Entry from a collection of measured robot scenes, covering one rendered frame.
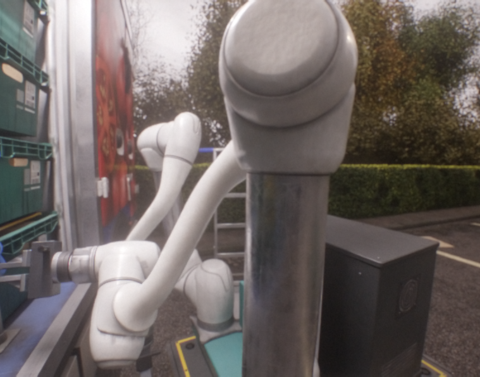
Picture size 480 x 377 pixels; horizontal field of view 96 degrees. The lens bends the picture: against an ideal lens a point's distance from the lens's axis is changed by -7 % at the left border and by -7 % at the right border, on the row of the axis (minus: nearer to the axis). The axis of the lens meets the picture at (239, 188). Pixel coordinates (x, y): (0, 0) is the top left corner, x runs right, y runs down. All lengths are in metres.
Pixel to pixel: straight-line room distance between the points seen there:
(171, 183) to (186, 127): 0.20
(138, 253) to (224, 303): 0.47
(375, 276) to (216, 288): 0.55
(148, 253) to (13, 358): 0.39
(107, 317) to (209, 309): 0.51
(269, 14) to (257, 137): 0.10
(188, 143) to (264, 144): 0.60
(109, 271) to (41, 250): 0.16
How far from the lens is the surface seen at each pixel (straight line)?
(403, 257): 0.80
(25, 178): 1.02
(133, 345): 0.57
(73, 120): 1.22
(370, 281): 0.76
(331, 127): 0.24
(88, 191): 1.16
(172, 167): 0.80
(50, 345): 0.82
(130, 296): 0.54
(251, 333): 0.33
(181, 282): 1.08
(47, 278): 0.72
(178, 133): 0.82
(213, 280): 0.95
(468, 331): 2.28
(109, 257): 0.65
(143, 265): 0.64
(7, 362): 0.82
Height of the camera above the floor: 1.09
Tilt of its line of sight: 6 degrees down
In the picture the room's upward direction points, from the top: straight up
